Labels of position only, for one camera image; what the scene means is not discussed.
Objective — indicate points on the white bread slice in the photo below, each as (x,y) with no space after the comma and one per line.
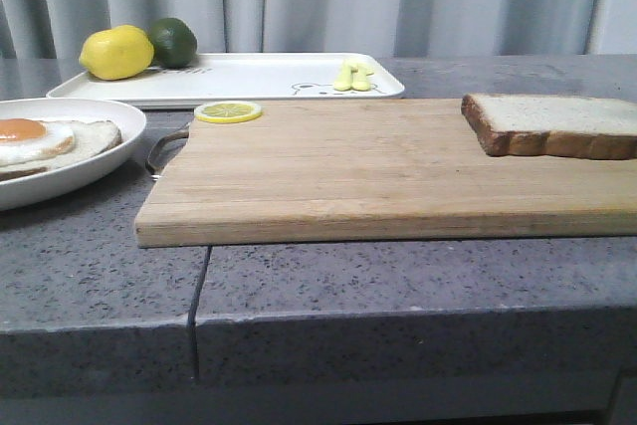
(564,126)

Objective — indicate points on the white round plate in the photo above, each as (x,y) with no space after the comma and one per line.
(39,187)

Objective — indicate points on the white rectangular tray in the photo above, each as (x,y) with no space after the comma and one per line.
(238,76)

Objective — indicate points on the bottom bread slice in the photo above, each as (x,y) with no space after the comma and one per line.
(91,139)

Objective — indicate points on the wooden cutting board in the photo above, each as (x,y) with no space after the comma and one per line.
(371,170)

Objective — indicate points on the light green plastic piece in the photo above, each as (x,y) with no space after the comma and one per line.
(353,75)

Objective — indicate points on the yellow lemon slice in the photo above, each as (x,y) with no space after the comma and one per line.
(228,112)

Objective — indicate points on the green lime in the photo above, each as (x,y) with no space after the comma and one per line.
(174,44)

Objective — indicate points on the fried egg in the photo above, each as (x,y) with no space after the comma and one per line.
(30,139)

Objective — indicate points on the metal cutting board handle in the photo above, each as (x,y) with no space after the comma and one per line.
(150,163)

